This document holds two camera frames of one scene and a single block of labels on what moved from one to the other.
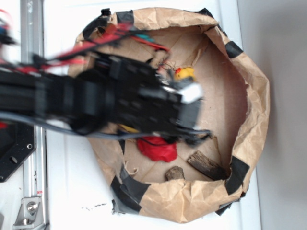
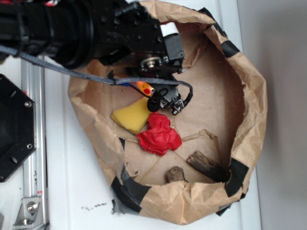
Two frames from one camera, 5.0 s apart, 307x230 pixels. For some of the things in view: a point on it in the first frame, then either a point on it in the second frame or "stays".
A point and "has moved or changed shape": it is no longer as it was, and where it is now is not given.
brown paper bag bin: x=207 y=178 stays
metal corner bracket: x=30 y=215 stays
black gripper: x=131 y=95 -> x=125 y=34
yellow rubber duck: x=185 y=72 has moved or changed shape
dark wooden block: x=213 y=169 stays
